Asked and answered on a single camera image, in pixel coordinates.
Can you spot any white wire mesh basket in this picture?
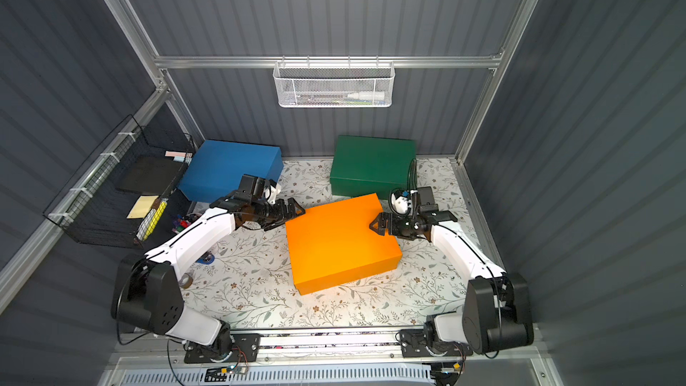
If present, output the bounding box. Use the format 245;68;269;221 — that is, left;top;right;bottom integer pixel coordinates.
273;62;396;108

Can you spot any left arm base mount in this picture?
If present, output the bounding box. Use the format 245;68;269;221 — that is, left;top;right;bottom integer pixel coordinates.
184;333;262;365

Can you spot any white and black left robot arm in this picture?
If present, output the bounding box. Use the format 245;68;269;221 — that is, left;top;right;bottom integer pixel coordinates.
112;174;402;355

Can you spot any grey tape roll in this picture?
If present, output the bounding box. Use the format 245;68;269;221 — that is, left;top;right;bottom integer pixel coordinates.
178;273;194;290

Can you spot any orange shoebox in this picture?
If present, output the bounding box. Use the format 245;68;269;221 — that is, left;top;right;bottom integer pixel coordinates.
286;194;403;295

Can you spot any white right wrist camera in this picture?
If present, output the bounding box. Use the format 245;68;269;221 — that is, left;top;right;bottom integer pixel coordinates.
389;189;412;216

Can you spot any black wire wall basket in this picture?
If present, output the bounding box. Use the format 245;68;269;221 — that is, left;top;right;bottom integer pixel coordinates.
43;118;196;250

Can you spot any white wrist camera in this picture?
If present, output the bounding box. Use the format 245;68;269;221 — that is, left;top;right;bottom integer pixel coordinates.
389;189;412;216
263;180;282;205

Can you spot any white marker in basket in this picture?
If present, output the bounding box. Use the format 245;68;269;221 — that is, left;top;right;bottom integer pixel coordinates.
346;91;385;104

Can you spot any green shoebox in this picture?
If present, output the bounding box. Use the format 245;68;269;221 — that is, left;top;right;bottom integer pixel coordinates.
330;136;416;200

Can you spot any black notebook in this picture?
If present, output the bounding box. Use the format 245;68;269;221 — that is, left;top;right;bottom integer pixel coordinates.
115;157;188;197

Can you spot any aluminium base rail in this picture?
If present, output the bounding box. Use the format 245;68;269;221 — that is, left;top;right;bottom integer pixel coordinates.
114;323;542;366

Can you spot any yellow sticky note pad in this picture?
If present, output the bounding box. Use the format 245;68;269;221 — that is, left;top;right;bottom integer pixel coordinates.
127;196;158;219

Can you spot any blue shoebox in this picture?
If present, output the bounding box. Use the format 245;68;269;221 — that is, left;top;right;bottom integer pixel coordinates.
178;140;283;203

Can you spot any pink cup with pens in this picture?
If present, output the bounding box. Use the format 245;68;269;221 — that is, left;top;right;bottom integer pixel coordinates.
171;213;202;234

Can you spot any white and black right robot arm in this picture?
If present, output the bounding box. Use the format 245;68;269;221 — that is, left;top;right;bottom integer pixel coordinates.
379;211;534;355

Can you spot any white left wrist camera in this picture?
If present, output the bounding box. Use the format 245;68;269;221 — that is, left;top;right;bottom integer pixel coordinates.
263;180;282;205

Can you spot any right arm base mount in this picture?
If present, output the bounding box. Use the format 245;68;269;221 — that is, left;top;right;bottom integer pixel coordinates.
395;329;473;359

